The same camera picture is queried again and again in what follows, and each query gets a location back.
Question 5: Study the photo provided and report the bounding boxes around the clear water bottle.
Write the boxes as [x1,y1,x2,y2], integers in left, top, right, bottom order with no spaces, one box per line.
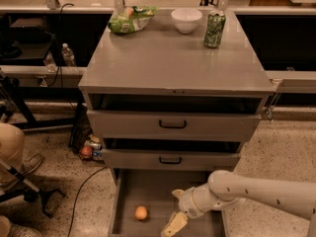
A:
[61,43,76,67]
[43,52,57,73]

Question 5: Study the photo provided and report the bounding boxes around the black side table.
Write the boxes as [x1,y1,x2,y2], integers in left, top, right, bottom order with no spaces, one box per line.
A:
[0,15,85,131]

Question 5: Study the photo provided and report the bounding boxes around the person leg beige trousers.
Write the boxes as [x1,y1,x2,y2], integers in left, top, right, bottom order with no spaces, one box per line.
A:
[0,123,25,187]

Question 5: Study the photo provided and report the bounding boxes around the grey middle drawer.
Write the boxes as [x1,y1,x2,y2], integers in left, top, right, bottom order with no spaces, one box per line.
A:
[102,149,240,171]

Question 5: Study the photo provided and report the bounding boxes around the green chip bag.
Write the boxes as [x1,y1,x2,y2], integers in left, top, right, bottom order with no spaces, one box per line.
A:
[108,6,157,35]

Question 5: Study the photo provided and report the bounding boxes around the grey bottom drawer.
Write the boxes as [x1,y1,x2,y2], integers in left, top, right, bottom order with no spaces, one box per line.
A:
[108,168,230,237]

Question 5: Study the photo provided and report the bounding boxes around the red apple on floor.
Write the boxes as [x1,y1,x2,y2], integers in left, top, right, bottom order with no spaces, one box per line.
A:
[80,146,93,159]

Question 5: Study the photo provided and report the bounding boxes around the orange fruit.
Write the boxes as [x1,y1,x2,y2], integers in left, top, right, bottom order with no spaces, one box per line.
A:
[134,206,148,220]

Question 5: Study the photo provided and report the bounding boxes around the black tripod stand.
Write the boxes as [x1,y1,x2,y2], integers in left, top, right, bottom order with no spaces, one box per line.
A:
[0,158,66,218]

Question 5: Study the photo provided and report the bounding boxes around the grey sneaker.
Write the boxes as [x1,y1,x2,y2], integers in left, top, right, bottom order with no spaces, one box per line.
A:
[8,224,42,237]
[22,154,43,176]

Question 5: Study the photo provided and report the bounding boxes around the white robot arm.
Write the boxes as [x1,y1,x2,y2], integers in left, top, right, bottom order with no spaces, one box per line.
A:
[161,170,316,237]

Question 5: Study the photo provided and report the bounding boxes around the grey metal drawer cabinet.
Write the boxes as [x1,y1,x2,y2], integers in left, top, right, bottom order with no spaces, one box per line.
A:
[78,7,277,237]

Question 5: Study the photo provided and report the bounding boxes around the grey top drawer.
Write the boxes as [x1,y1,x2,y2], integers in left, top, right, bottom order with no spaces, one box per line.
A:
[87,111,261,142]

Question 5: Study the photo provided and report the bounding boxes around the black floor cable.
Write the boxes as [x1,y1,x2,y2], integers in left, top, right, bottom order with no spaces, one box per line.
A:
[66,166,108,237]

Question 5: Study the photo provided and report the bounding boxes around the green soda can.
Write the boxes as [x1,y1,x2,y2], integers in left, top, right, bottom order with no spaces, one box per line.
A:
[204,10,226,48]

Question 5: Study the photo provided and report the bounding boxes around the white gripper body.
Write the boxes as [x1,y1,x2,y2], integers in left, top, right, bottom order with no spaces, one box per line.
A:
[179,187,205,219]

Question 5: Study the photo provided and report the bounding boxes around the white bowl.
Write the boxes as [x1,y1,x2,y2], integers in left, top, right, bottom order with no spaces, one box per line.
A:
[171,8,202,34]

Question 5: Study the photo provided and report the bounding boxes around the grey drawer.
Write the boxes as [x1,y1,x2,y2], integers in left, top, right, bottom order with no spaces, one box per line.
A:
[102,149,240,171]
[108,168,230,237]
[87,111,261,142]

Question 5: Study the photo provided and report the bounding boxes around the silver can on floor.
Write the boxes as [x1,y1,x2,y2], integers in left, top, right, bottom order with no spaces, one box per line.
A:
[84,140,102,150]

